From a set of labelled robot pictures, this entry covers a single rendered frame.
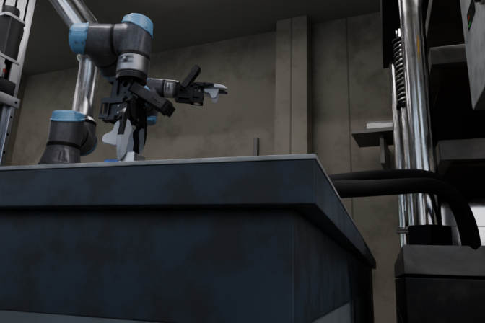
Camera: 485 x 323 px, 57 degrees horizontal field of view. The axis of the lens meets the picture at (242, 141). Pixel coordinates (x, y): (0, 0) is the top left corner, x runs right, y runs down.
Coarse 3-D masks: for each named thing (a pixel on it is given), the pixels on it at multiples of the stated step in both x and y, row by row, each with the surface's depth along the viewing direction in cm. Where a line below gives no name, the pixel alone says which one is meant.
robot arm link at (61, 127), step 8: (56, 112) 161; (64, 112) 161; (72, 112) 162; (80, 112) 165; (56, 120) 160; (64, 120) 160; (72, 120) 161; (80, 120) 164; (56, 128) 159; (64, 128) 159; (72, 128) 161; (80, 128) 164; (48, 136) 160; (56, 136) 158; (64, 136) 159; (72, 136) 160; (80, 136) 164; (80, 144) 164
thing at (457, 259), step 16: (400, 256) 112; (416, 256) 93; (432, 256) 92; (448, 256) 92; (464, 256) 91; (480, 256) 90; (400, 272) 119; (416, 272) 92; (432, 272) 92; (448, 272) 91; (464, 272) 90; (480, 272) 89
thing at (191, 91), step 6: (192, 84) 182; (180, 90) 185; (186, 90) 184; (192, 90) 181; (198, 90) 182; (180, 96) 182; (186, 96) 182; (192, 96) 181; (198, 96) 181; (180, 102) 185; (186, 102) 185; (192, 102) 187; (198, 102) 185
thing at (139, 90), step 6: (132, 84) 103; (138, 84) 102; (132, 90) 102; (138, 90) 102; (144, 90) 101; (138, 96) 102; (144, 96) 101; (150, 96) 100; (156, 96) 100; (150, 102) 100; (156, 102) 99; (162, 102) 99; (168, 102) 99; (156, 108) 100; (162, 108) 99; (168, 108) 99; (174, 108) 102; (162, 114) 101; (168, 114) 101
